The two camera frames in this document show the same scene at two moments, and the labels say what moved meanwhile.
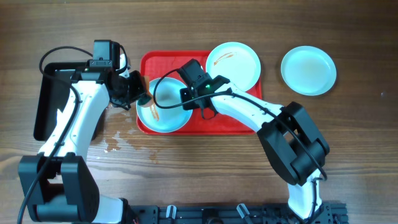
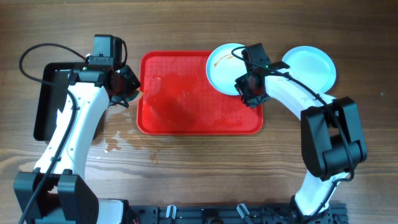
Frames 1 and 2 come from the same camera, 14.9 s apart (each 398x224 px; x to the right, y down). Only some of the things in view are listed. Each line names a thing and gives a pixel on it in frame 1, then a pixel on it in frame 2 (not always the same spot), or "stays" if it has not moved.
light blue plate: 309,70 stays
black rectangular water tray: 51,94 stays
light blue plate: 236,61 stays
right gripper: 203,104 -> 245,90
